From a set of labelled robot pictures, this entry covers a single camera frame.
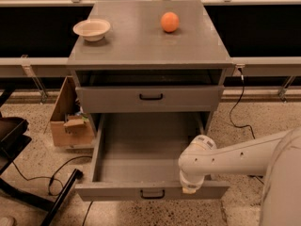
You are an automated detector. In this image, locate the black stand frame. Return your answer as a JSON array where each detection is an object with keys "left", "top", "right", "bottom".
[{"left": 0, "top": 91, "right": 90, "bottom": 226}]

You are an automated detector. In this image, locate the grey metal railing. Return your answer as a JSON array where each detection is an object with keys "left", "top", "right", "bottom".
[{"left": 0, "top": 0, "right": 301, "bottom": 105}]

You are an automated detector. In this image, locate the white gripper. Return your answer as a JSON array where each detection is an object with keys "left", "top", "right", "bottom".
[{"left": 180, "top": 170, "right": 205, "bottom": 194}]

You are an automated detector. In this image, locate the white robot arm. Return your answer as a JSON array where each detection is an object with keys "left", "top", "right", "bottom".
[{"left": 178, "top": 127, "right": 301, "bottom": 226}]

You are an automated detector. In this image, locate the grey top drawer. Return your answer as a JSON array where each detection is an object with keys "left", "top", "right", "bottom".
[{"left": 76, "top": 86, "right": 224, "bottom": 113}]

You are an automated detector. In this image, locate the cardboard box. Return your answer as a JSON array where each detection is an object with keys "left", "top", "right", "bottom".
[{"left": 50, "top": 76, "right": 95, "bottom": 147}]

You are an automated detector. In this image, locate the grey drawer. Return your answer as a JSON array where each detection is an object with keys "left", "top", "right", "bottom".
[
  {"left": 76, "top": 112, "right": 230, "bottom": 202},
  {"left": 76, "top": 86, "right": 224, "bottom": 113}
]

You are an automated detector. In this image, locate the orange fruit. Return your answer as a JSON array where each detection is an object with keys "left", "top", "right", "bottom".
[{"left": 161, "top": 12, "right": 180, "bottom": 33}]

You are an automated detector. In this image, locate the grey drawer cabinet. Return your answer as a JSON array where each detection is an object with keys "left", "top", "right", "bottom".
[{"left": 68, "top": 0, "right": 231, "bottom": 127}]

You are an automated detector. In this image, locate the white paper bowl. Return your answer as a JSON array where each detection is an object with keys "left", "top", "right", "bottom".
[{"left": 73, "top": 19, "right": 111, "bottom": 41}]

